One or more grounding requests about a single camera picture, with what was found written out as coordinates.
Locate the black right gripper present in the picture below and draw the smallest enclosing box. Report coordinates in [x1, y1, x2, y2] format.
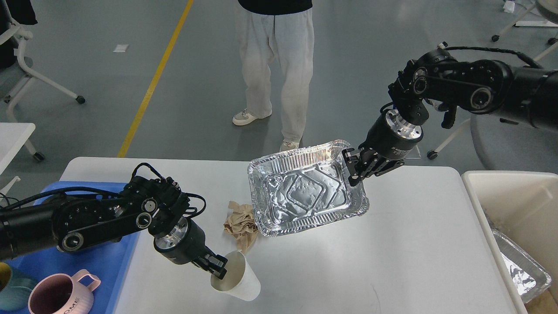
[341, 109, 424, 187]

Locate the crumpled brown paper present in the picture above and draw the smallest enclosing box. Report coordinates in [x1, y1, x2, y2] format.
[223, 201, 260, 254]

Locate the clear floor plate right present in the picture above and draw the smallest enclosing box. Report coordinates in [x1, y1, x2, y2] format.
[405, 145, 422, 160]

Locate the white chair legs top right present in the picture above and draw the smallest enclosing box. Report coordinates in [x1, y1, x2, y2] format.
[490, 0, 557, 61]

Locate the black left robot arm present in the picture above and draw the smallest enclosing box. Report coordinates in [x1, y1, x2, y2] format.
[0, 163, 228, 280]

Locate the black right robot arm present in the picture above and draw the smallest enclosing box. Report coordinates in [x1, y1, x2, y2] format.
[342, 42, 558, 187]

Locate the aluminium foil tray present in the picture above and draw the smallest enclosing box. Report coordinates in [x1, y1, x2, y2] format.
[247, 140, 370, 237]

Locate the beige plastic bin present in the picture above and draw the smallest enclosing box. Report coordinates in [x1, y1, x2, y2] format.
[462, 171, 558, 314]

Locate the white side table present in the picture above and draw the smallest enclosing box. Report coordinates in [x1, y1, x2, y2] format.
[0, 123, 44, 173]

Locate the white chair left background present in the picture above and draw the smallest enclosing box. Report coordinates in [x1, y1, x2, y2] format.
[0, 20, 86, 123]

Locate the white paper cup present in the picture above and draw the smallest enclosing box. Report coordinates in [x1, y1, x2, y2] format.
[211, 250, 261, 301]

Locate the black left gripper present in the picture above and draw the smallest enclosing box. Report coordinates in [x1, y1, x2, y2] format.
[153, 217, 228, 280]

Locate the person in white trousers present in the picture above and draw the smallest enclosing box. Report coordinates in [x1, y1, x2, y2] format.
[232, 0, 315, 153]

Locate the blue plastic tray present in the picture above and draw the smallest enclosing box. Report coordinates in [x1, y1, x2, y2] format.
[0, 181, 151, 314]

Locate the pink ribbed HOME mug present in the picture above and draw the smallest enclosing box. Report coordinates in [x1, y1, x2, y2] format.
[27, 270, 102, 314]

